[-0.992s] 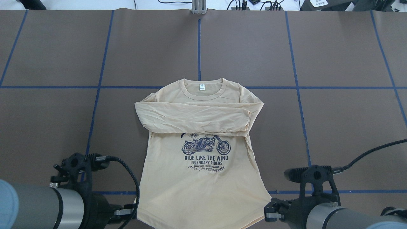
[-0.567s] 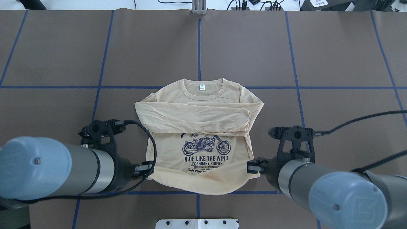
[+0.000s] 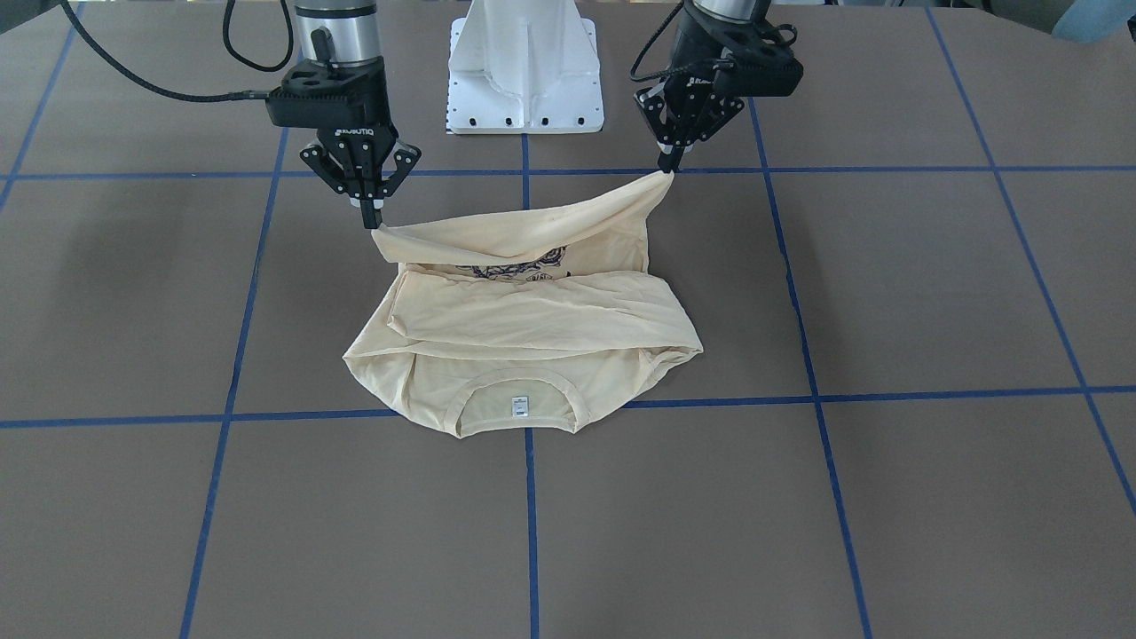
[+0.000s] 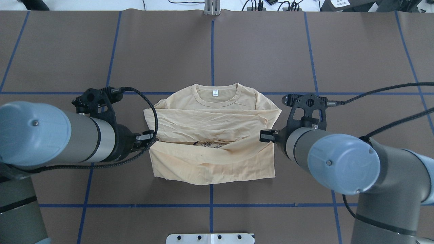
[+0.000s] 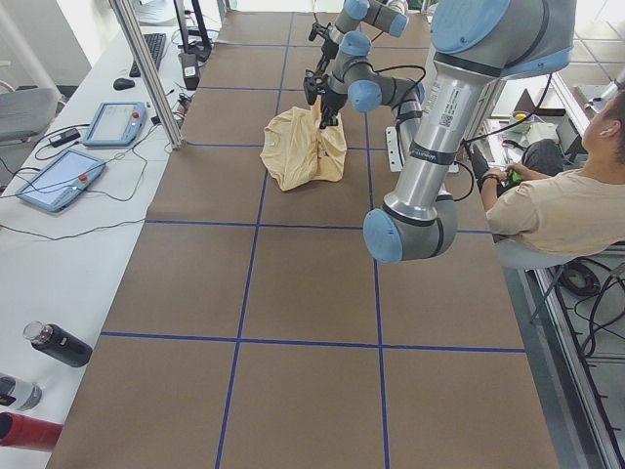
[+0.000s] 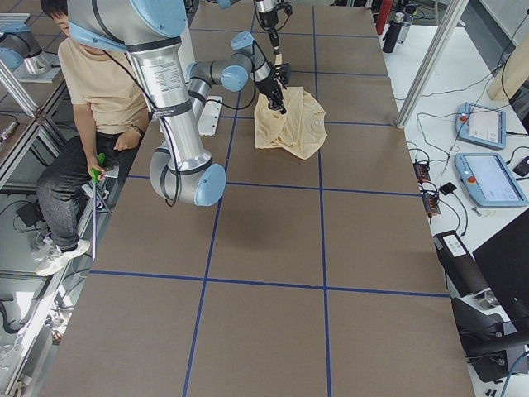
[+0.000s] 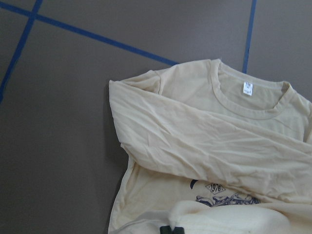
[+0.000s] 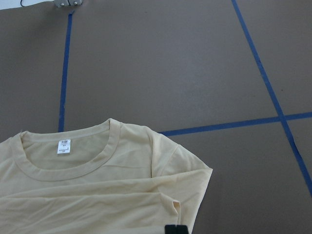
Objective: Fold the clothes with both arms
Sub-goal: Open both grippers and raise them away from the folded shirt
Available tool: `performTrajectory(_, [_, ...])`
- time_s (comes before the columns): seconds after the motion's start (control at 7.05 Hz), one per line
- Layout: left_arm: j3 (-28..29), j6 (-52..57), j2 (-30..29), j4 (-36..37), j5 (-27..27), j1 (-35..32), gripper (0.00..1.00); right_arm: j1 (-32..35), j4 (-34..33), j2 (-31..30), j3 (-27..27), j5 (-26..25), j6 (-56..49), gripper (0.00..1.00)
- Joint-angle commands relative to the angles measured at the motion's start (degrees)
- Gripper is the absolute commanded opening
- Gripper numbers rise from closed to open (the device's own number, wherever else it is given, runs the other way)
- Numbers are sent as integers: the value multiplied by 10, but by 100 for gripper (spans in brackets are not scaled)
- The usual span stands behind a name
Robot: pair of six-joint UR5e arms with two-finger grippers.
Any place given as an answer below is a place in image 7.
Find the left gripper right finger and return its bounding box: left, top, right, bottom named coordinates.
left=172, top=227, right=184, bottom=234

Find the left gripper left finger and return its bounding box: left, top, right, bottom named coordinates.
left=159, top=226, right=172, bottom=234

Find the cream long-sleeve graphic shirt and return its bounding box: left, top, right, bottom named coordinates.
left=108, top=59, right=312, bottom=234

